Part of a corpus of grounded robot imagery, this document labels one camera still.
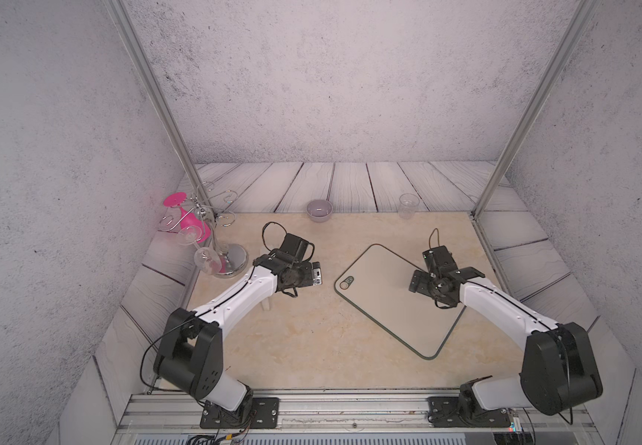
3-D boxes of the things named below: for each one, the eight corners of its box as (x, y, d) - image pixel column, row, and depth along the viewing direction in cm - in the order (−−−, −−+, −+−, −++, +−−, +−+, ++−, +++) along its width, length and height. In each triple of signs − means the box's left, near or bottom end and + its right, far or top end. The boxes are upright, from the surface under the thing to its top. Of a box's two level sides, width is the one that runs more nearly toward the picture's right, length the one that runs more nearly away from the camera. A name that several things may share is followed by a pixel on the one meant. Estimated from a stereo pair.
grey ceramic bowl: (304, 221, 121) (303, 211, 117) (311, 207, 127) (311, 196, 123) (326, 226, 119) (326, 216, 115) (333, 211, 125) (333, 201, 121)
